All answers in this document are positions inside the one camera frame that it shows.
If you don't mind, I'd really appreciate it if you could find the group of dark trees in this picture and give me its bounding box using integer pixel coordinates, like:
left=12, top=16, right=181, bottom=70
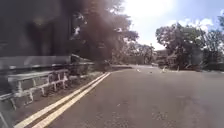
left=66, top=0, right=156, bottom=66

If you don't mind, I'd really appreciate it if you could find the grey asphalt road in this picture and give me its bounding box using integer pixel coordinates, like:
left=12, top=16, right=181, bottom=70
left=9, top=64, right=224, bottom=128

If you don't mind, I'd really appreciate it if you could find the double yellow painted line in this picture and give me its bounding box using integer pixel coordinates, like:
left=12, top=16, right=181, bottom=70
left=13, top=71, right=112, bottom=128

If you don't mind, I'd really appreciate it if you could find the group of green trees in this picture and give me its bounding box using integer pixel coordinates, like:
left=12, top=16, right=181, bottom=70
left=154, top=14, right=224, bottom=72

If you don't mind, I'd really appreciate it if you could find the pale concrete railing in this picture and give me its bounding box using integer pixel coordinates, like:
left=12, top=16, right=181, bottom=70
left=0, top=54, right=96, bottom=112

